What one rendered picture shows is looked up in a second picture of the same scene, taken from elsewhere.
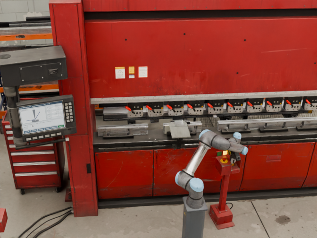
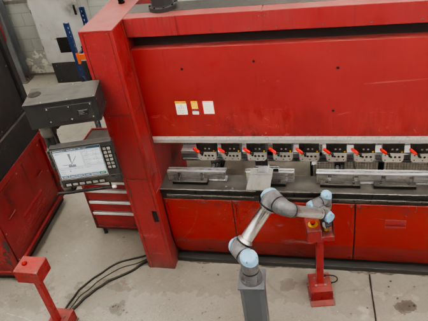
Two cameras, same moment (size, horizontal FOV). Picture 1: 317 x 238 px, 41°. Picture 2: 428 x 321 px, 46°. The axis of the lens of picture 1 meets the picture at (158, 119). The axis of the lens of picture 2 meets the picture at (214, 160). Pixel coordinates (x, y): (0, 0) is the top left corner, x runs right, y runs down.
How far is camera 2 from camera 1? 127 cm
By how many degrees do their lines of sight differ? 20
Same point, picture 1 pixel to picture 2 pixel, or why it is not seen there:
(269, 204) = (393, 281)
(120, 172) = (197, 222)
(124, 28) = (178, 55)
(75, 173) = (141, 220)
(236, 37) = (325, 64)
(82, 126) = (139, 170)
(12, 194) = (96, 232)
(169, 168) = not seen: hidden behind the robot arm
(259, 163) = (376, 228)
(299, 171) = not seen: outside the picture
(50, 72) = (79, 113)
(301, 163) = not seen: outside the picture
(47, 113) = (84, 157)
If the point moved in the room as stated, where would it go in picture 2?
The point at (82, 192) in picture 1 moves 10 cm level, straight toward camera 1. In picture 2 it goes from (153, 242) to (151, 250)
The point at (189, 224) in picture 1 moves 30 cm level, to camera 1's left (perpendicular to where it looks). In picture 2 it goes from (244, 304) to (204, 296)
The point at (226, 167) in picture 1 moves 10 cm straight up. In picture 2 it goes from (313, 234) to (313, 223)
